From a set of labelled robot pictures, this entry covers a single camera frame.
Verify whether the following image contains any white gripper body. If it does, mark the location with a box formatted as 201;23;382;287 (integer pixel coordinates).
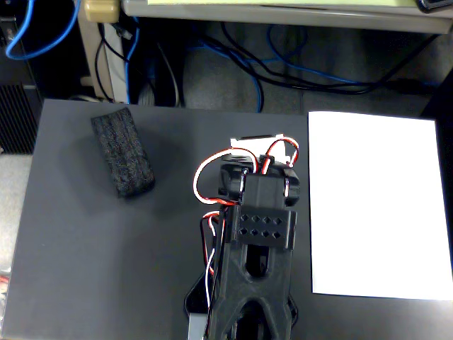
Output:
229;133;297;166

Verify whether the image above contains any black foam cube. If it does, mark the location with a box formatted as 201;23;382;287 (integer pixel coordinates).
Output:
90;107;156;198

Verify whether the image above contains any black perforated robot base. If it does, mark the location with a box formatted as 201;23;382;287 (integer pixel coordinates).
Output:
183;278;214;317

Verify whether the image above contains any white paper sheet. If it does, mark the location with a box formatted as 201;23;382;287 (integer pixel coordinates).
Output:
307;110;453;301

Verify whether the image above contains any yellow green desk pad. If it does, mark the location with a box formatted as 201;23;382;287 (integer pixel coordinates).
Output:
147;0;415;7

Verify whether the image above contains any white desk leg panel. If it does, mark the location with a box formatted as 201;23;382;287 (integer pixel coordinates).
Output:
77;6;130;104

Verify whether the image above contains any grey metal clamp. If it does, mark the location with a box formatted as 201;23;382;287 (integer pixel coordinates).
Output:
187;312;210;340

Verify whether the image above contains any beige plastic plug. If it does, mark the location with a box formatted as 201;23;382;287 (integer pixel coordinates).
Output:
84;0;120;23

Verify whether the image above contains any black finned box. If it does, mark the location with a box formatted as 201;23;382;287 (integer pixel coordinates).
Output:
0;84;40;155

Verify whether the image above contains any black object on desk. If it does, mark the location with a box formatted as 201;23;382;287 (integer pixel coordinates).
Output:
415;0;453;13

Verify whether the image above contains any red white gripper servo cable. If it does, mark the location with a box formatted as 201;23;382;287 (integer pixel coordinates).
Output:
265;138;300;168

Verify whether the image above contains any long blue floor cable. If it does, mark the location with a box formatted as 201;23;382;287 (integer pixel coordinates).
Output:
187;24;376;114

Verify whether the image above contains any red white looped servo cable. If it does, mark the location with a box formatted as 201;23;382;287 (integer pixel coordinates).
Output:
193;148;256;207

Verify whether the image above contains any long black floor cable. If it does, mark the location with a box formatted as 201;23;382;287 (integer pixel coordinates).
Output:
205;21;442;96

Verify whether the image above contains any grey cable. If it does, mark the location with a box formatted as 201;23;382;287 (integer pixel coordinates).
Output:
155;41;183;108

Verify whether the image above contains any red white black shoulder cable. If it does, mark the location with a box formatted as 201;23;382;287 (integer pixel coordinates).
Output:
199;210;223;319

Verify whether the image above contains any blue cable along desk leg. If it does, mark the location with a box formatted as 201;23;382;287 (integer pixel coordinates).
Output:
125;16;142;106

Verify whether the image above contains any thin black cable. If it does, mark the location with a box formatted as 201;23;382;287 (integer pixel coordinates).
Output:
96;23;159;103

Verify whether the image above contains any blue looped cable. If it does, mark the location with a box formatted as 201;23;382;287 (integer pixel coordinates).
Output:
5;0;82;60

